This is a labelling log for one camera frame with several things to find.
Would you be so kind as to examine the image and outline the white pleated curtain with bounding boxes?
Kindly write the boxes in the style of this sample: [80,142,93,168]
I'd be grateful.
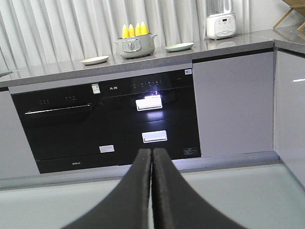
[0,0,305,70]

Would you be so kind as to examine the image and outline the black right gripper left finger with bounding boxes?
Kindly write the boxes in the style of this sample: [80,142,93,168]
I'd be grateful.
[64,149,152,229]

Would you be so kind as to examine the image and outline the beige round plate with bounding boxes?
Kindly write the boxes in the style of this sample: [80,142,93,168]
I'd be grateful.
[80,56,109,65]

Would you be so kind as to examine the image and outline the wooden dish rack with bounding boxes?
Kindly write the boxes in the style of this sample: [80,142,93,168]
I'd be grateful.
[273,0,305,29]

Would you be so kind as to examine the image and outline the grey cabinet door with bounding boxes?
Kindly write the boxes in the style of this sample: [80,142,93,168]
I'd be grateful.
[193,52,274,157]

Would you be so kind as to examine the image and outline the black built-in dishwasher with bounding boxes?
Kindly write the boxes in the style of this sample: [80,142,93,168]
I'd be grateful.
[11,83,118,173]

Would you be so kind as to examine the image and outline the sage green electric cooking pot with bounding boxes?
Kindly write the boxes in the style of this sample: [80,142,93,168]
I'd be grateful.
[113,33,158,59]

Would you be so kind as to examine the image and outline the yellow corn cob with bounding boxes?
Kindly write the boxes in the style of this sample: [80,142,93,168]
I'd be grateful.
[122,24,129,39]
[140,21,149,35]
[128,24,135,37]
[135,23,142,36]

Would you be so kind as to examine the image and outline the black disinfection cabinet drawers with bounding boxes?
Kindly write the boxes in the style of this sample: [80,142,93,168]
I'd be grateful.
[100,69,201,165]

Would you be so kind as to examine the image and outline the light green round plate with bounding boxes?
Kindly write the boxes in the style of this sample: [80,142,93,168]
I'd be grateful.
[165,42,194,52]

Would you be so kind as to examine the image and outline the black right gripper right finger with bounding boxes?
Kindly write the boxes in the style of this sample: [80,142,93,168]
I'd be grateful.
[152,148,243,229]

